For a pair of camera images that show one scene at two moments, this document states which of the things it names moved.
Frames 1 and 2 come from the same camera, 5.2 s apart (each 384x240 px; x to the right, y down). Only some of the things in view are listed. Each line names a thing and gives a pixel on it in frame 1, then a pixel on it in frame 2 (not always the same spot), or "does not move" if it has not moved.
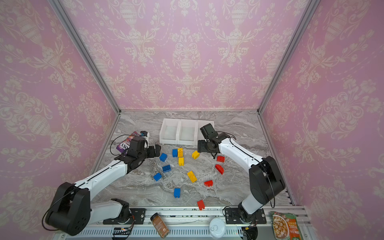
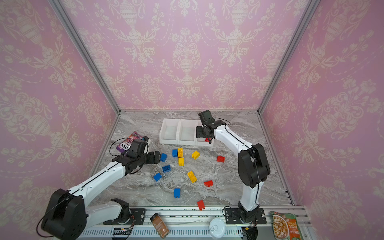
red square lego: (221, 159) does not move
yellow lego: (195, 154) does not move
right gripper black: (201, 146) -> (199, 133)
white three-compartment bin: (181, 131) does not move
